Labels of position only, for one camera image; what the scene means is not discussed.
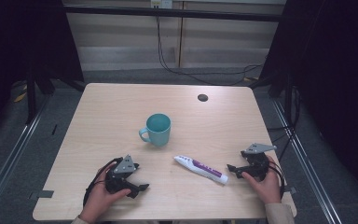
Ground black curtain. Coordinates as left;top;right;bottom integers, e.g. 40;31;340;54
249;0;358;206
0;0;86;149

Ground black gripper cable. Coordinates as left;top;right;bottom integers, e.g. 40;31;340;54
268;161;286;200
82;157;124;207

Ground person's left hand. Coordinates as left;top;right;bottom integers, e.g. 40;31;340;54
78;165;132;224

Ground teal cup with handle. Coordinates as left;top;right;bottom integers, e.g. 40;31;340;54
138;112;172;148

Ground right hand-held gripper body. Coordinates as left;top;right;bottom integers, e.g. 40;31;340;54
240;142;278;182

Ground white and purple toothpaste tube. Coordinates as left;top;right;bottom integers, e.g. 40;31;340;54
172;154;229;186

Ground long black wall cable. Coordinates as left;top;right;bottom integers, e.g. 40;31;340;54
155;7;265;87

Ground person's right hand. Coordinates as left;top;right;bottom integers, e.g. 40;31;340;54
241;155;282;205

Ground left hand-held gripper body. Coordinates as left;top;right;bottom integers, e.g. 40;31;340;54
104;154;140;195

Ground metal floor rail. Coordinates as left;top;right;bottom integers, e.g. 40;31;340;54
270;98;344;224
0;95;51;217

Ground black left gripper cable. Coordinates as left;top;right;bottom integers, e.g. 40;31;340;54
82;157;124;207

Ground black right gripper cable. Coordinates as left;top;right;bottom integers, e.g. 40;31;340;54
268;161;286;200

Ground black horizontal bar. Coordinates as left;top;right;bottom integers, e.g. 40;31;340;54
62;3;284;23

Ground black stand leg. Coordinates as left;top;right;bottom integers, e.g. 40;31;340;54
25;69;39;125

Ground white wall socket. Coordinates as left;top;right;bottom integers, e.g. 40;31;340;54
150;0;173;9

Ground yellow floor tape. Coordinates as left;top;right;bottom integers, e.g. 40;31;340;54
13;83;29;104

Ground black floor cables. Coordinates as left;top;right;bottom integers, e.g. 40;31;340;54
266;85;303;162

